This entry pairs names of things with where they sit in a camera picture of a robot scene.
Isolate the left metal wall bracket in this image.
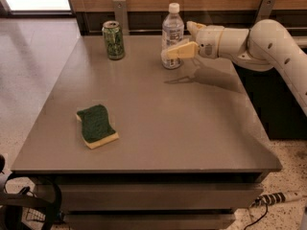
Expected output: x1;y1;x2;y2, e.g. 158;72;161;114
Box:
112;0;130;35

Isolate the grey table drawer upper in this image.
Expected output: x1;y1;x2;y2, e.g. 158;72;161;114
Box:
59;184;262;212

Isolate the green soda can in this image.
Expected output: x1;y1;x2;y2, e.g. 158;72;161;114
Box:
102;20;125;60

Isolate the metal wall bracket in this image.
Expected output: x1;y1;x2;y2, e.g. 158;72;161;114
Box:
112;0;130;35
254;0;276;23

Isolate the white power strip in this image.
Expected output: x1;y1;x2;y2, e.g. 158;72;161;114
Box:
251;191;303;208

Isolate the right metal wall bracket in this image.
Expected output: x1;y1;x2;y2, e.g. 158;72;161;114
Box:
254;0;276;23

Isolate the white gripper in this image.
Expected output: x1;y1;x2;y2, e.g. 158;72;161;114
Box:
161;21;224;59

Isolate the grey table drawer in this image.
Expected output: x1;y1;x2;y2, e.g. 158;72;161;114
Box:
64;214;235;230
59;184;262;212

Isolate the black chair base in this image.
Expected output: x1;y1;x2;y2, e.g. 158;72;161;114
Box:
0;153;63;230

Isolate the clear plastic water bottle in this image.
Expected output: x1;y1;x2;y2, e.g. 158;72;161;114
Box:
160;2;185;70

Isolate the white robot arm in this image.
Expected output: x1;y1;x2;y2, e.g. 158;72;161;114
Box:
161;19;307;115

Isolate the grey table drawer lower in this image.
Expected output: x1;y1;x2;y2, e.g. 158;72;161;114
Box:
64;214;235;230

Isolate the green and yellow sponge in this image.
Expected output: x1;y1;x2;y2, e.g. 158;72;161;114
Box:
76;104;119;150

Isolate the black power cable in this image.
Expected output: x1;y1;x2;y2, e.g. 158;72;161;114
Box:
243;201;270;230

